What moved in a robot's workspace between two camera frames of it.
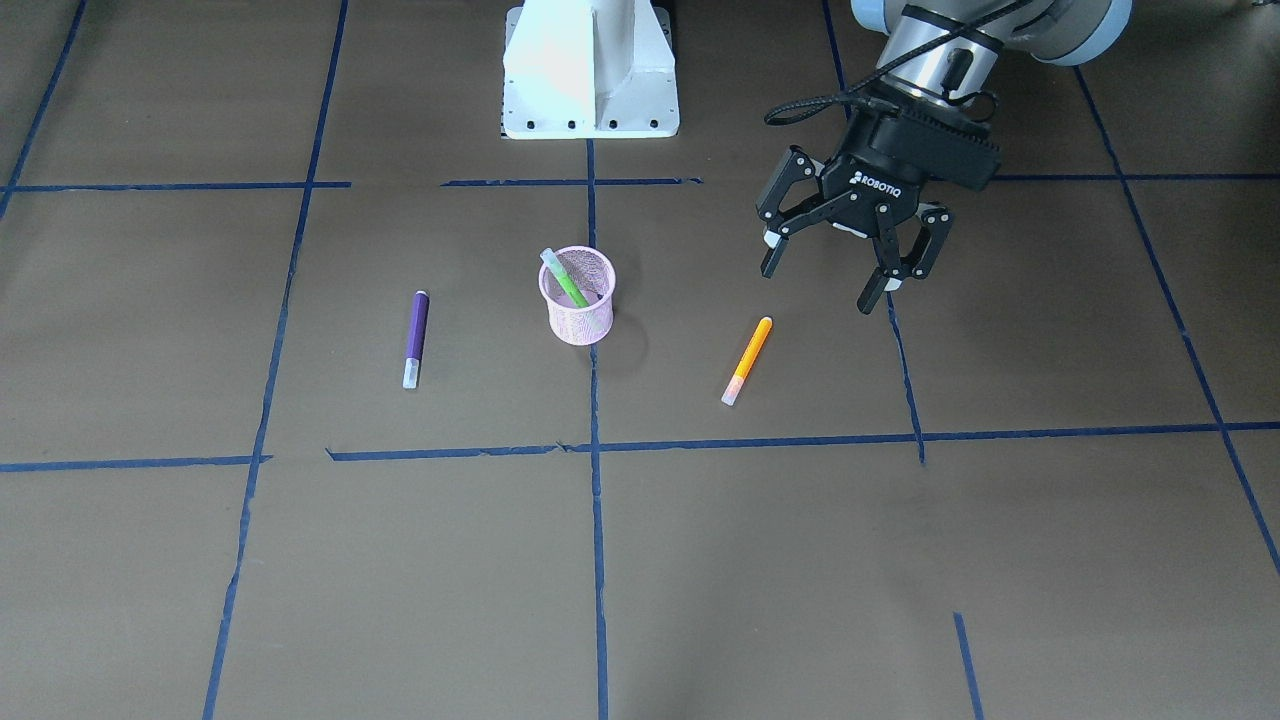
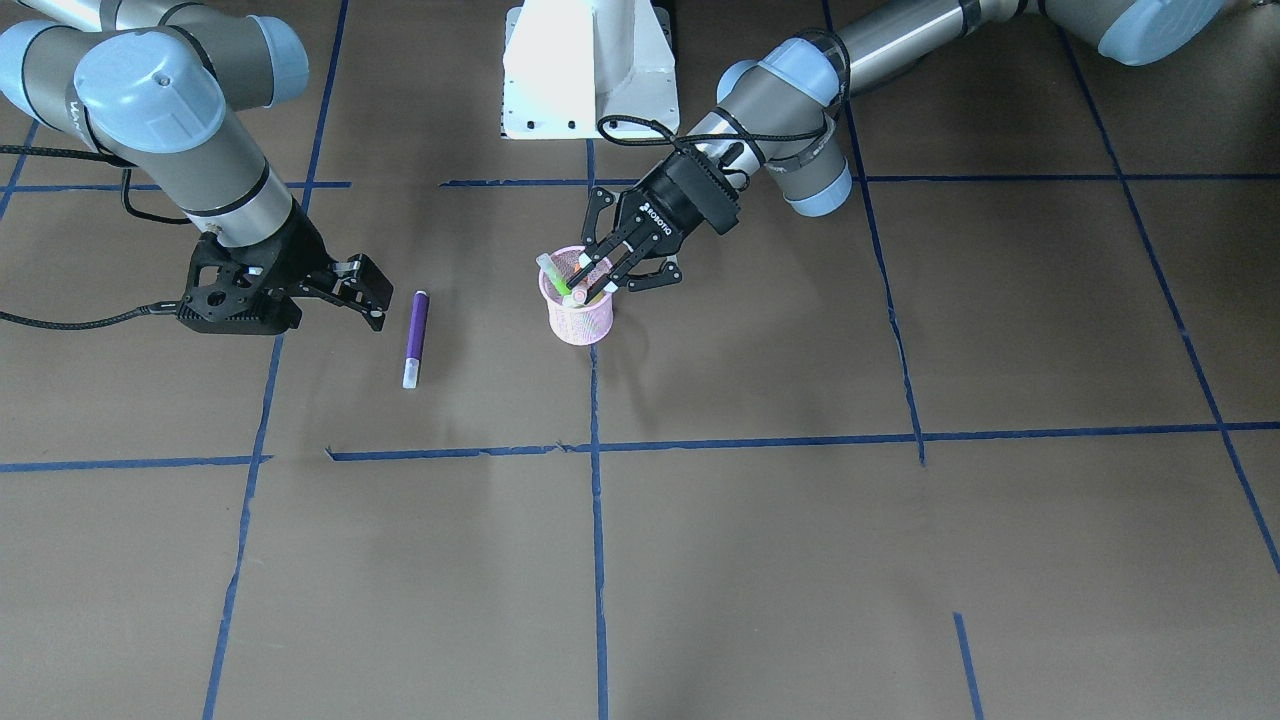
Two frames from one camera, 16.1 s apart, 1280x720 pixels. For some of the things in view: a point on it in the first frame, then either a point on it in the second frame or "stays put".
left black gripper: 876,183 to 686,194
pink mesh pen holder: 592,271 stays put
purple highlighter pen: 416,339 stays put
